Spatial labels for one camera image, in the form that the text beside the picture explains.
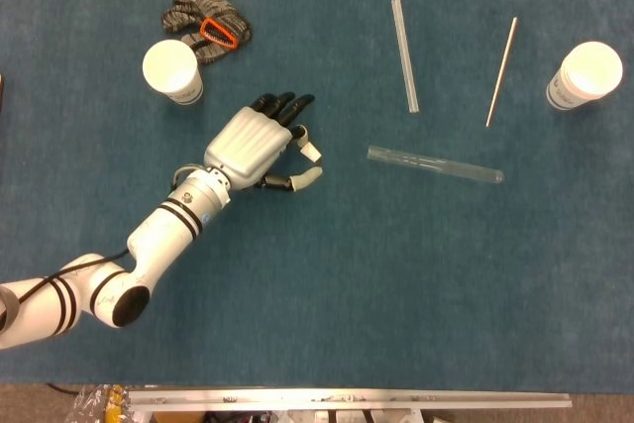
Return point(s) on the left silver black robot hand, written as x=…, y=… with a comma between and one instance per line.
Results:
x=247, y=140

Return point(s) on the clear glass rod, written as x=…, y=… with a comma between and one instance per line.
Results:
x=405, y=54

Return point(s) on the right white paper cup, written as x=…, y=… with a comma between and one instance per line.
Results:
x=592, y=69

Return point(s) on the aluminium frame rail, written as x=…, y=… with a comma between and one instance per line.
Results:
x=347, y=398

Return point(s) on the single white paper cup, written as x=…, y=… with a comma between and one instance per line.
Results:
x=171, y=69

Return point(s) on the clear glass test tube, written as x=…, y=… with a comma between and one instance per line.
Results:
x=436, y=163

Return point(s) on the white rubber stopper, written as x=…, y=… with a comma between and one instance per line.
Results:
x=314, y=151

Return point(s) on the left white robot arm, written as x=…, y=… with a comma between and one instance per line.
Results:
x=163, y=230

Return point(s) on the teal table cloth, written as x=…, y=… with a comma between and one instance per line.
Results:
x=317, y=269

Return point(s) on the clear plastic bag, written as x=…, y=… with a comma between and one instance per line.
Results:
x=99, y=403

